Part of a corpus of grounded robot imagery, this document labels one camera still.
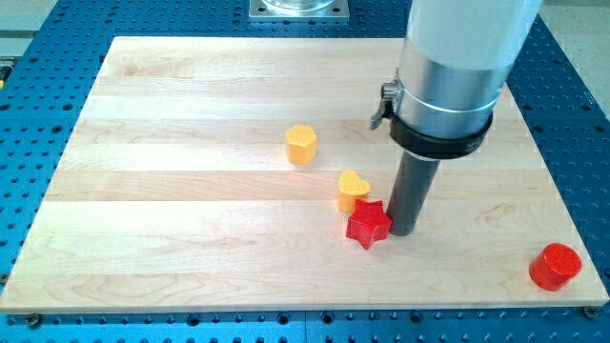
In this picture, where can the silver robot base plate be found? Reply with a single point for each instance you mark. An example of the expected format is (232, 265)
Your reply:
(298, 9)

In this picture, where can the yellow heart block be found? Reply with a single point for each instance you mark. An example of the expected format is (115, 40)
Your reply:
(350, 188)

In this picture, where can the red cylinder block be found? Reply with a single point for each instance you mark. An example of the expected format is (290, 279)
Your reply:
(554, 267)

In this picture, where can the red star block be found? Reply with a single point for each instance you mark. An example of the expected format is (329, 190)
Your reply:
(368, 223)

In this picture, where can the light wooden board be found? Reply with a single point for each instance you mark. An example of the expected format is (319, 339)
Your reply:
(175, 193)

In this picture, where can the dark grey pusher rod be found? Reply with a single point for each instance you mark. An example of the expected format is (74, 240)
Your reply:
(413, 181)

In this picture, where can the yellow hexagon block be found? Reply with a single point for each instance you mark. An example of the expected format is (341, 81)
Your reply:
(301, 144)

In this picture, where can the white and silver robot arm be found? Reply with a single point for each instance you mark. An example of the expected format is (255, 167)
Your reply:
(456, 57)

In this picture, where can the black clamp with lever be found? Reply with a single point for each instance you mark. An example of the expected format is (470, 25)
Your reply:
(429, 140)

